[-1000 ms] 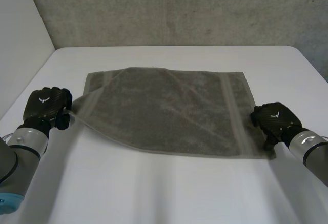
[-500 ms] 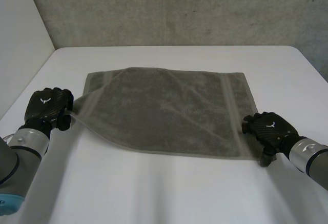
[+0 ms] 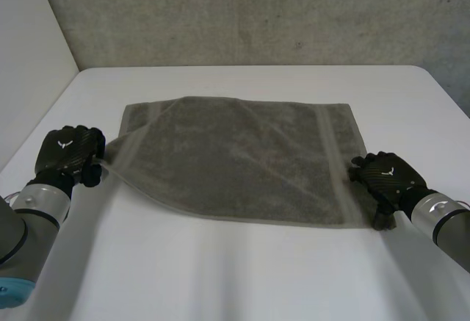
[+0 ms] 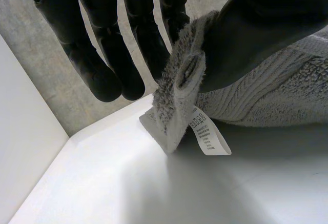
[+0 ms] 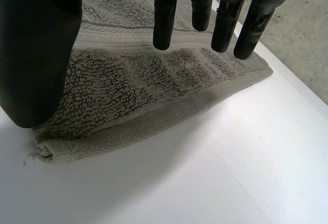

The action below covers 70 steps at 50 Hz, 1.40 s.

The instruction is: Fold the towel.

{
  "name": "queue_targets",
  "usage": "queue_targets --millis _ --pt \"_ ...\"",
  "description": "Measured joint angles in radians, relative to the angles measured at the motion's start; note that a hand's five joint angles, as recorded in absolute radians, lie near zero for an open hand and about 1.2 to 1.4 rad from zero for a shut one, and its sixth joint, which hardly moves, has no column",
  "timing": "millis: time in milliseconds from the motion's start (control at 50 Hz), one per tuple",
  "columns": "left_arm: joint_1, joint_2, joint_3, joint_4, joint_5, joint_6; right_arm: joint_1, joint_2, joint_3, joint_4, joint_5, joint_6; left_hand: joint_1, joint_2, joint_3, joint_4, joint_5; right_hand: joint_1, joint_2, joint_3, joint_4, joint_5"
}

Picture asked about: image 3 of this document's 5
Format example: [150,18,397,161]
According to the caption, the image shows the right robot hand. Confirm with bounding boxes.
[347,151,440,231]

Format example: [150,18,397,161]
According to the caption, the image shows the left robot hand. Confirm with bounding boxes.
[24,125,107,201]

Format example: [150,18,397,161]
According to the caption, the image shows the grey towel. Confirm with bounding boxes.
[102,95,379,229]

